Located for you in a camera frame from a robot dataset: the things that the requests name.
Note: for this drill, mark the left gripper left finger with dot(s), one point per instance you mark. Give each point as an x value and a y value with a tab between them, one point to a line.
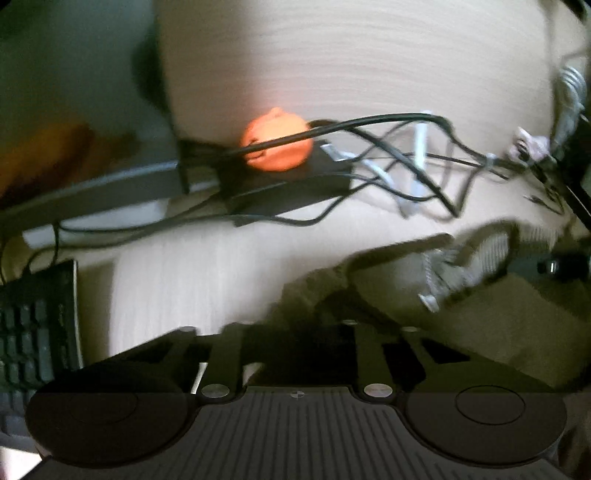
132	406

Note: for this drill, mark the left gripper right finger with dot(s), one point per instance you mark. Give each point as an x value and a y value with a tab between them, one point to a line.
403	398

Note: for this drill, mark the olive polka dot sweater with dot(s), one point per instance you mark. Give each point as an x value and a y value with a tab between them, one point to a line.
478	291

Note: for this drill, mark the black computer tower case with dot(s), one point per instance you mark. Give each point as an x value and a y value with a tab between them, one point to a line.
574	173

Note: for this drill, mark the black keyboard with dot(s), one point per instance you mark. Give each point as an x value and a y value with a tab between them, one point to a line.
39	341

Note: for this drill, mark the crumpled white paper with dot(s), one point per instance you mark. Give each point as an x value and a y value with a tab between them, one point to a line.
529	150

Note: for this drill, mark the black computer monitor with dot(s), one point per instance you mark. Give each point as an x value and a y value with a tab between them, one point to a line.
97	63

